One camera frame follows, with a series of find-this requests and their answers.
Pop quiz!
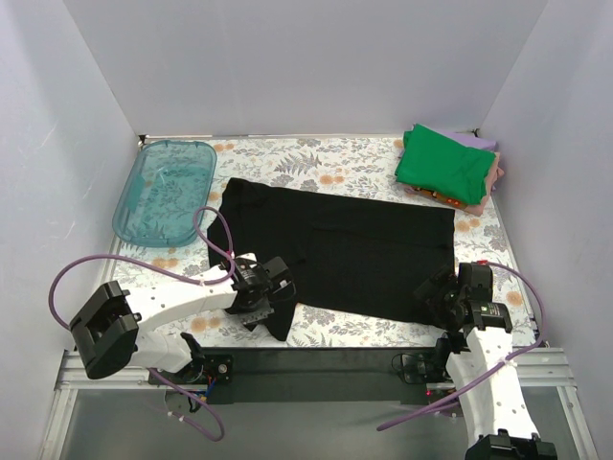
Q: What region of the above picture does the black t-shirt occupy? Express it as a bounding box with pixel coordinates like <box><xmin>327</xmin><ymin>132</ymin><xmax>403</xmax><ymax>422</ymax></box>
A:
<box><xmin>207</xmin><ymin>178</ymin><xmax>455</xmax><ymax>341</ymax></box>

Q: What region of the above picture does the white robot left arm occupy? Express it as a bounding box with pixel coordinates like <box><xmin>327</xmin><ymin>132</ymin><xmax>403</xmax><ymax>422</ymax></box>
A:
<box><xmin>69</xmin><ymin>253</ymin><xmax>295</xmax><ymax>383</ymax></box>

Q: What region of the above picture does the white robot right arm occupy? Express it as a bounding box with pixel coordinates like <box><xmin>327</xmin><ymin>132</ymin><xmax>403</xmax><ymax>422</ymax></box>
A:
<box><xmin>420</xmin><ymin>261</ymin><xmax>557</xmax><ymax>459</ymax></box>

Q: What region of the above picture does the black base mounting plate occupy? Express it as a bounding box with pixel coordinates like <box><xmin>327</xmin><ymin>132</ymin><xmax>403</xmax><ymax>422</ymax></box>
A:
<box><xmin>161</xmin><ymin>347</ymin><xmax>455</xmax><ymax>405</ymax></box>

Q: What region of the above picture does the orange patterned folded t-shirt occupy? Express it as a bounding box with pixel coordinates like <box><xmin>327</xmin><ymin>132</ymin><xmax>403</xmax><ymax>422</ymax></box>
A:
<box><xmin>410</xmin><ymin>186</ymin><xmax>467</xmax><ymax>210</ymax></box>

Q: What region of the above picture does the pink folded t-shirt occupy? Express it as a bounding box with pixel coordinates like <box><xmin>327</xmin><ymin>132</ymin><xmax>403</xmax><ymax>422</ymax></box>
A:
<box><xmin>464</xmin><ymin>151</ymin><xmax>505</xmax><ymax>217</ymax></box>

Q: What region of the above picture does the teal transparent plastic tray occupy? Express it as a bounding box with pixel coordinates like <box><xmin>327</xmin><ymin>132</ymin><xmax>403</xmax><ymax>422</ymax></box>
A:
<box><xmin>112</xmin><ymin>140</ymin><xmax>217</xmax><ymax>248</ymax></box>

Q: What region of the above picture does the green folded t-shirt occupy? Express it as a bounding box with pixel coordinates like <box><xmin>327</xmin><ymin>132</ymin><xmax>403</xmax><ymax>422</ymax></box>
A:
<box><xmin>395</xmin><ymin>125</ymin><xmax>496</xmax><ymax>205</ymax></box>

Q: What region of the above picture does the lavender folded t-shirt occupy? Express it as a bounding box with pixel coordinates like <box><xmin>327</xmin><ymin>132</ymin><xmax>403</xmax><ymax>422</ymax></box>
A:
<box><xmin>437</xmin><ymin>129</ymin><xmax>497</xmax><ymax>151</ymax></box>

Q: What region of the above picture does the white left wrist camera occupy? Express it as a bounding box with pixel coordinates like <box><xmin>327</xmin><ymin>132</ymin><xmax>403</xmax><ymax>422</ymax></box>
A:
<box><xmin>236</xmin><ymin>253</ymin><xmax>258</xmax><ymax>262</ymax></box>

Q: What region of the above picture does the aluminium frame rail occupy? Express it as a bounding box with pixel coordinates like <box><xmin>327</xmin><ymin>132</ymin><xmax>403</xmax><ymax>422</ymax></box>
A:
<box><xmin>37</xmin><ymin>347</ymin><xmax>600</xmax><ymax>460</ymax></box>

